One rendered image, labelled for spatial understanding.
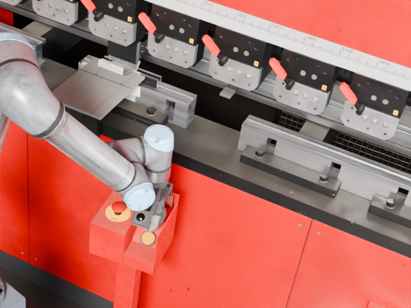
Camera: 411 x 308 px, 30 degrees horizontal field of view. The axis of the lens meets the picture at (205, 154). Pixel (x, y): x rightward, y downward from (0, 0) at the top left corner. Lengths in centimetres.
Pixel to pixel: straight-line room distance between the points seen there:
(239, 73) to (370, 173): 47
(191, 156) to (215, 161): 7
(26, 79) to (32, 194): 116
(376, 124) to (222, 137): 51
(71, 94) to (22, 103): 66
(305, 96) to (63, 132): 77
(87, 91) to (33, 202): 62
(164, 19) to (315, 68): 46
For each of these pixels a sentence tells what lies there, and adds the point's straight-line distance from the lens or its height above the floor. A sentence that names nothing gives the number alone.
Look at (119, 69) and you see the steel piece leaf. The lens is 228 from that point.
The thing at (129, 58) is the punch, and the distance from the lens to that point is 235.
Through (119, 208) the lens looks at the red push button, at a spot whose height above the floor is 81.
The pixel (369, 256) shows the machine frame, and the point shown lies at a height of 78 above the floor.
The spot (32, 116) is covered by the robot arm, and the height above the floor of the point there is 133.
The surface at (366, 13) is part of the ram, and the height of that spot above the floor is 143.
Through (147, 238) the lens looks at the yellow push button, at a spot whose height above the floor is 73.
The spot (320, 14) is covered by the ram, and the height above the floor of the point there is 139.
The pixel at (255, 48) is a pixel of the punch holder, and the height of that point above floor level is 123.
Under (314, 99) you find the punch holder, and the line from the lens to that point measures 211.
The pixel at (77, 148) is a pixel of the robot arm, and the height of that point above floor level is 122.
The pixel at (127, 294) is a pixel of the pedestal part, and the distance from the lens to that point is 235.
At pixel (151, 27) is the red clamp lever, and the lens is 217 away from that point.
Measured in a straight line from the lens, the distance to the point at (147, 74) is 236.
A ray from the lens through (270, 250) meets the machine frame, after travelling 232.
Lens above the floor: 226
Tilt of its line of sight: 38 degrees down
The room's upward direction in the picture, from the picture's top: 10 degrees clockwise
